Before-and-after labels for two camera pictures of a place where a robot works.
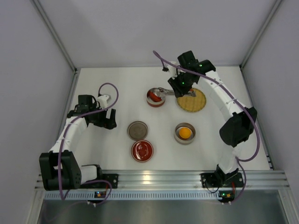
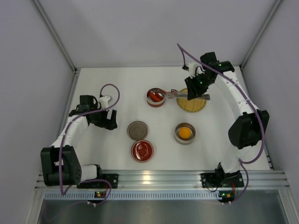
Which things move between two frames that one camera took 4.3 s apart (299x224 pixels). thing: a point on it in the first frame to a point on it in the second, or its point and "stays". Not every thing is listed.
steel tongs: (162, 92) to (174, 93)
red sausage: (154, 97) stays
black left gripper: (108, 122) stays
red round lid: (142, 150) stays
